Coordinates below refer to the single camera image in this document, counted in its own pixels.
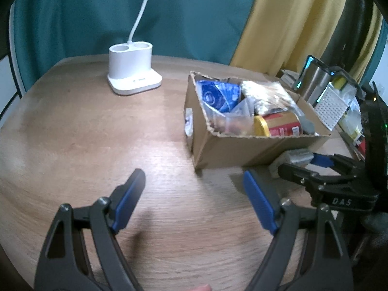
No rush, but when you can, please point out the white desk lamp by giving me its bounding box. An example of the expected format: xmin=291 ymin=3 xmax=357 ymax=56
xmin=107 ymin=0 xmax=162 ymax=96

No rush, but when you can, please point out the stainless steel tumbler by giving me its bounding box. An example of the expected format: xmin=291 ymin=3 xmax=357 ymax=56
xmin=295 ymin=55 xmax=333 ymax=107

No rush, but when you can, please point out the white perforated plastic basket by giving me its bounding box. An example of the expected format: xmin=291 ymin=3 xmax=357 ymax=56
xmin=314 ymin=83 xmax=348 ymax=131

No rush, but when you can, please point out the open cardboard box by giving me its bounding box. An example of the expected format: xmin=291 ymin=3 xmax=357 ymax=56
xmin=184 ymin=71 xmax=331 ymax=170

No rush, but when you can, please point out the teal curtain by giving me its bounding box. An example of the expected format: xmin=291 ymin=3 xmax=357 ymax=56
xmin=13 ymin=0 xmax=254 ymax=89

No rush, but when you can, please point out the bag of cotton swabs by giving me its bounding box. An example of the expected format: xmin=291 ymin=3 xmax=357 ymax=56
xmin=240 ymin=80 xmax=304 ymax=116

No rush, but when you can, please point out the small clear zip bag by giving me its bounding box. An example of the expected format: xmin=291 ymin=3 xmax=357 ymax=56
xmin=207 ymin=98 xmax=254 ymax=136

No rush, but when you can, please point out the blue tissue pack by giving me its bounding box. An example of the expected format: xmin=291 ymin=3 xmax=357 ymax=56
xmin=196 ymin=80 xmax=241 ymax=112

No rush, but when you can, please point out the clear plastic bag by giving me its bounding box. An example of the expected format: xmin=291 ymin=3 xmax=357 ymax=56
xmin=338 ymin=85 xmax=362 ymax=130

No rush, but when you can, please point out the yellow curtain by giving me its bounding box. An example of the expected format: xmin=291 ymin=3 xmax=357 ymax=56
xmin=229 ymin=0 xmax=384 ymax=81

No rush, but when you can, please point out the yellow green sponge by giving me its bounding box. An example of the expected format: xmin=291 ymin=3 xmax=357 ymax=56
xmin=331 ymin=75 xmax=347 ymax=91

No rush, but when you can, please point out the yellow tissue pack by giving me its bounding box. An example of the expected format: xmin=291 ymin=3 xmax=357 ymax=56
xmin=341 ymin=121 xmax=362 ymax=143

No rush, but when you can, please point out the grey cloth on basket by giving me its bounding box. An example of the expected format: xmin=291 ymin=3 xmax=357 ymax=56
xmin=330 ymin=66 xmax=362 ymax=91

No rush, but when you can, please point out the red gold tin can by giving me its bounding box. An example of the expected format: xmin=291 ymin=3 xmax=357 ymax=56
xmin=253 ymin=111 xmax=302 ymax=137

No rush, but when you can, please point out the red book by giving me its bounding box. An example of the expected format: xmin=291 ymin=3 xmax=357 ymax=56
xmin=355 ymin=139 xmax=366 ymax=158

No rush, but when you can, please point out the grey knitted glove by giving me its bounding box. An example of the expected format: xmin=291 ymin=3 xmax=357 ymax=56
xmin=299 ymin=116 xmax=316 ymax=135

